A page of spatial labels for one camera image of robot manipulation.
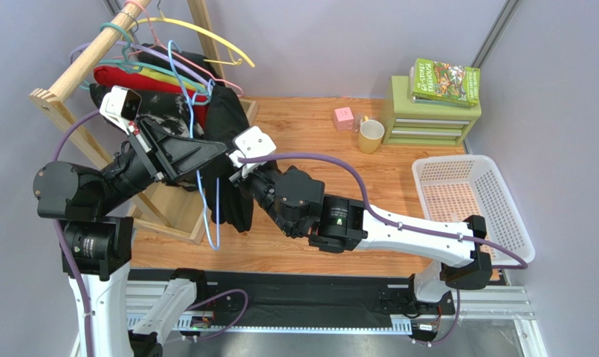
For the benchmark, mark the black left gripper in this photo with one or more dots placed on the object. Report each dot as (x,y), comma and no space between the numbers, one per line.
(166,156)

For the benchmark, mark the black white-patterned trousers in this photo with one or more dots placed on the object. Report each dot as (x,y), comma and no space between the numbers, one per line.
(225,121)

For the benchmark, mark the blue wire hanger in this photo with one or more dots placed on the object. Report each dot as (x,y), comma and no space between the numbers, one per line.
(215,244)

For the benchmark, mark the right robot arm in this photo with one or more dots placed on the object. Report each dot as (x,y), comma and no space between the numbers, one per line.
(300,208)

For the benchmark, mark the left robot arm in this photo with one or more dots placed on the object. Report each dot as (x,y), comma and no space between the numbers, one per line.
(97,247)

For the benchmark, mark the wooden clothes rack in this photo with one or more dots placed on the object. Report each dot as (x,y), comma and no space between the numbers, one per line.
(166,211)

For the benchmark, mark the yellow garment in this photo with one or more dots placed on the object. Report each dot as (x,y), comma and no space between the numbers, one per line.
(168,83)

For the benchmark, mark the black garment on rack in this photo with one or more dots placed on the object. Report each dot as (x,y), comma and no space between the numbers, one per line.
(196,62)

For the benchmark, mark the red garment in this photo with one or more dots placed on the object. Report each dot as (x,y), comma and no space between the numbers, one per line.
(113,76)

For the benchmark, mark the pink cube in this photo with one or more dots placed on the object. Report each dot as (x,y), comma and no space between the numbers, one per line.
(343,119)

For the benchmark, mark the yellow mug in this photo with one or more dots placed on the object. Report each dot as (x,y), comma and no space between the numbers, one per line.
(371,134)

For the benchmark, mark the green drawer box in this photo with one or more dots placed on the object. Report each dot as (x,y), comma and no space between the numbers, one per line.
(410,123)

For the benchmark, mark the white plastic basket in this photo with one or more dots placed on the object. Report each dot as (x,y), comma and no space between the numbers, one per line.
(452,188)

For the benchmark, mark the green comic book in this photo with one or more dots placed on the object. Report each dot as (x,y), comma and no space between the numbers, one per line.
(443,82)

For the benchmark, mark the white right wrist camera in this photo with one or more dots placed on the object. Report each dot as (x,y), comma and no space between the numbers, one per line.
(251,143)

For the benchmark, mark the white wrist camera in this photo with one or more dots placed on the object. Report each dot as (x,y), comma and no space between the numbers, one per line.
(251,143)
(120,106)

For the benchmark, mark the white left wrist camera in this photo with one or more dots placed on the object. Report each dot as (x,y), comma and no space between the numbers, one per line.
(120,106)

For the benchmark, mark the pink wire hanger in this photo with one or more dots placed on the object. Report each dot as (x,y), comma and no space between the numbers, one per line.
(212,58)

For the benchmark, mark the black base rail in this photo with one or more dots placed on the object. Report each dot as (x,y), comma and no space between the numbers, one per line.
(258,302)

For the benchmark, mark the yellow wire hanger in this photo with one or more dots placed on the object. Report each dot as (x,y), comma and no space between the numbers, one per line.
(243,57)

